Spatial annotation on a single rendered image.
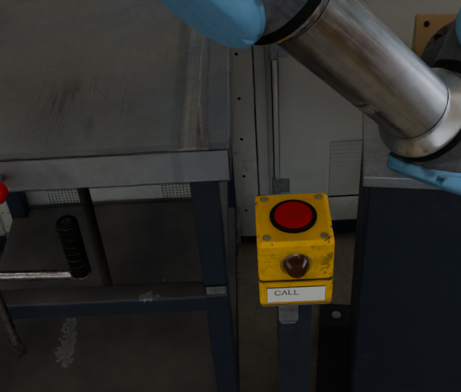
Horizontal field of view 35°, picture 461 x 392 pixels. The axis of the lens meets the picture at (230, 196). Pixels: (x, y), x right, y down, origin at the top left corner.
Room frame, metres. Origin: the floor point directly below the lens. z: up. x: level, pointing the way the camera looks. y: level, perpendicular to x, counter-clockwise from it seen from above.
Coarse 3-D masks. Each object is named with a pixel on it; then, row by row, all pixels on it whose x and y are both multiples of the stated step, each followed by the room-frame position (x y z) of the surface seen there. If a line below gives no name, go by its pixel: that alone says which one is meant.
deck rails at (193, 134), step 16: (192, 32) 1.06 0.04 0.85; (192, 48) 1.00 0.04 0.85; (208, 48) 1.00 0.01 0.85; (192, 64) 0.96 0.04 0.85; (208, 64) 0.95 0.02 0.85; (192, 80) 0.91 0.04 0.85; (208, 80) 0.91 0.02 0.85; (192, 96) 0.87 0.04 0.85; (208, 96) 0.87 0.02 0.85; (192, 112) 0.83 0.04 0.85; (208, 112) 0.83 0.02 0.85; (192, 128) 0.79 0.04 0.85; (208, 128) 0.79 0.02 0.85; (192, 144) 0.76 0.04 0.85
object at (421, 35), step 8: (416, 16) 0.98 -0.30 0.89; (424, 16) 0.98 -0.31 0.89; (432, 16) 0.98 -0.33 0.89; (440, 16) 0.98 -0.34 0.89; (448, 16) 0.97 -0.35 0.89; (416, 24) 0.97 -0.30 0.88; (424, 24) 0.97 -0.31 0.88; (432, 24) 0.97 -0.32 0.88; (440, 24) 0.97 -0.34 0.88; (416, 32) 0.96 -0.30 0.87; (424, 32) 0.96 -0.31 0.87; (432, 32) 0.96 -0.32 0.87; (416, 40) 0.96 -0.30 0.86; (424, 40) 0.95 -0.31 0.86; (416, 48) 0.95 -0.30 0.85
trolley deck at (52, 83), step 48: (0, 0) 1.23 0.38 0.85; (48, 0) 1.22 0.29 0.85; (96, 0) 1.20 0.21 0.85; (144, 0) 1.19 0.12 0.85; (0, 48) 1.06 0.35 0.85; (48, 48) 1.05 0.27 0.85; (96, 48) 1.04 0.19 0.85; (144, 48) 1.02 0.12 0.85; (0, 96) 0.92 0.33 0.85; (48, 96) 0.91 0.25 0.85; (96, 96) 0.90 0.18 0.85; (144, 96) 0.89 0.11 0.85; (0, 144) 0.80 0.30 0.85; (48, 144) 0.79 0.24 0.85; (96, 144) 0.78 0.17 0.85; (144, 144) 0.77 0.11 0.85
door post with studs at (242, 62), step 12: (240, 60) 1.43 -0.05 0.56; (240, 72) 1.43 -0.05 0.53; (240, 84) 1.43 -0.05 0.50; (240, 96) 1.43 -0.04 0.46; (252, 96) 1.43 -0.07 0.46; (240, 108) 1.43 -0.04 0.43; (252, 108) 1.43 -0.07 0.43; (240, 120) 1.43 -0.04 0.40; (252, 120) 1.43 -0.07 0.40; (240, 132) 1.43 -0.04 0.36; (252, 132) 1.43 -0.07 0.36; (240, 144) 1.43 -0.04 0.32; (252, 144) 1.43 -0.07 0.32; (252, 156) 1.43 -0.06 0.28; (252, 168) 1.43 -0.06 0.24; (252, 180) 1.43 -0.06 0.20; (252, 192) 1.43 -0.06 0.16; (252, 204) 1.43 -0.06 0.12; (252, 216) 1.43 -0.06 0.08; (252, 228) 1.43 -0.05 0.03
